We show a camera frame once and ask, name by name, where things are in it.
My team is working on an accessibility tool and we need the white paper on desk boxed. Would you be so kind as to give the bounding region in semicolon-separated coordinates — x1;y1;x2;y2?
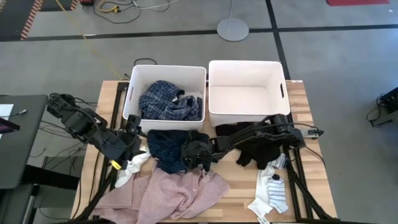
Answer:
0;104;15;118

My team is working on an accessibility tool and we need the black floor cable loop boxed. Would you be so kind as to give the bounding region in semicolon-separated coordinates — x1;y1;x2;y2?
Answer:
92;0;142;25

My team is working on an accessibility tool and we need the red floor mat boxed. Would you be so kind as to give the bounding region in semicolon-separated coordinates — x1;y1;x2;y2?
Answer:
326;0;390;6

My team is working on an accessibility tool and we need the black desk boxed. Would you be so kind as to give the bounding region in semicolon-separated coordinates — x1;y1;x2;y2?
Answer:
0;95;49;190

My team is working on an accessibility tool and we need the black cable behind bin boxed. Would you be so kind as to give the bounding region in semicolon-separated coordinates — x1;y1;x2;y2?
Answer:
133;57;158;67

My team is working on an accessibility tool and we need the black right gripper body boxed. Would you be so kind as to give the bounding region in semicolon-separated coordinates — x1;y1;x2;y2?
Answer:
182;133;218;170

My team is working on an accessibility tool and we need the pink button shirt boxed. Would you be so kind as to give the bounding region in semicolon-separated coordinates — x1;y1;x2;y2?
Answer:
92;160;231;224

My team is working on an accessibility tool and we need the black floor cable bundle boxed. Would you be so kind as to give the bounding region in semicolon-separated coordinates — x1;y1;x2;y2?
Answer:
29;119;88;170

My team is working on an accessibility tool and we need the plain white sock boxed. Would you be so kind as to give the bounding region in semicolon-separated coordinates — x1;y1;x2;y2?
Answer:
114;151;152;189
247;164;276;218

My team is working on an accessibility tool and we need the yellow floor cable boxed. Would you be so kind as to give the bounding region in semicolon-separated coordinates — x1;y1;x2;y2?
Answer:
96;0;121;14

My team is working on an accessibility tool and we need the thin yellow cord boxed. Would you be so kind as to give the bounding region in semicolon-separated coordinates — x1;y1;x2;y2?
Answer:
55;0;123;80

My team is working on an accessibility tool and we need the dark monitor edge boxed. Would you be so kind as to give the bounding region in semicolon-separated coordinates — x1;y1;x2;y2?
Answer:
0;118;21;134

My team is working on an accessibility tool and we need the black mat with hazard stripes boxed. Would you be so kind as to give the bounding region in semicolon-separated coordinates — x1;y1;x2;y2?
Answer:
0;0;78;41

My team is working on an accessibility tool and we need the navy dotted shirt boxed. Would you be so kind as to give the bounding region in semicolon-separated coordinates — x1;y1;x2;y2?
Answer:
146;129;212;174

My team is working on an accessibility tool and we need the black garment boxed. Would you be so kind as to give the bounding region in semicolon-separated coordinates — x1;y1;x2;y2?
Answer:
215;121;282;170

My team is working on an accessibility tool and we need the grey round lamp base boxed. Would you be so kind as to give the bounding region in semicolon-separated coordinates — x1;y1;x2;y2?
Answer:
216;17;250;42

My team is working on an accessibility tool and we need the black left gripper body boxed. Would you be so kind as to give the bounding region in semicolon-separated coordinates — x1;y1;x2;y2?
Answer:
121;114;147;162

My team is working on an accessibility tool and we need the blue plaid shirt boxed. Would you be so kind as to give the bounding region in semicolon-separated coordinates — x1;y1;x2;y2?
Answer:
139;80;203;121

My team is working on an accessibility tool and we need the black device with cables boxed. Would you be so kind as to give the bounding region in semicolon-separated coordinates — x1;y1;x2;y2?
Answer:
366;86;398;127

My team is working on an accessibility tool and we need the white perforated plastic bin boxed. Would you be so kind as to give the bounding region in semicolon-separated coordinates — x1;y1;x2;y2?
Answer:
122;64;207;134
207;60;291;128

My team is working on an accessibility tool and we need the black furniture base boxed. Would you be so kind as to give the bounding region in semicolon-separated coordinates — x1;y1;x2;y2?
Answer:
0;164;80;224

